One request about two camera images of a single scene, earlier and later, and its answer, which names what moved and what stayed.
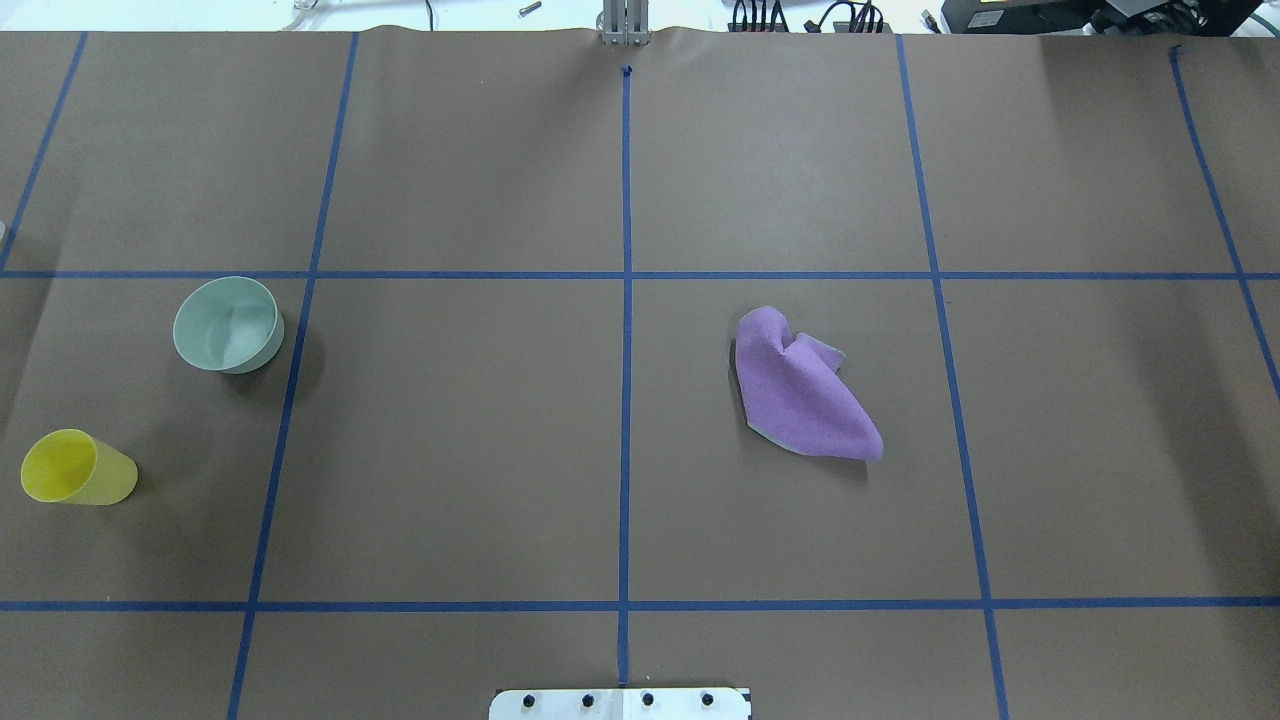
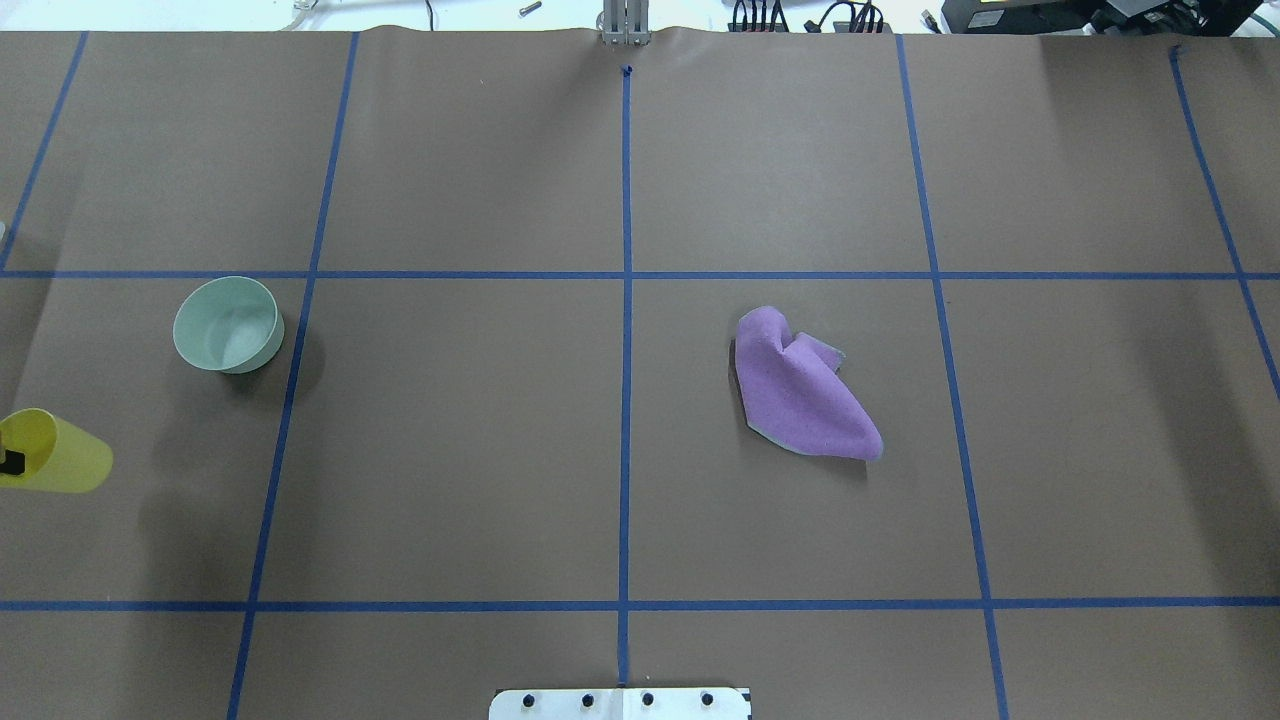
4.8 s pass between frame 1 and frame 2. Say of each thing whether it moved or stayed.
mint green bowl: stayed
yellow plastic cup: moved
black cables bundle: stayed
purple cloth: stayed
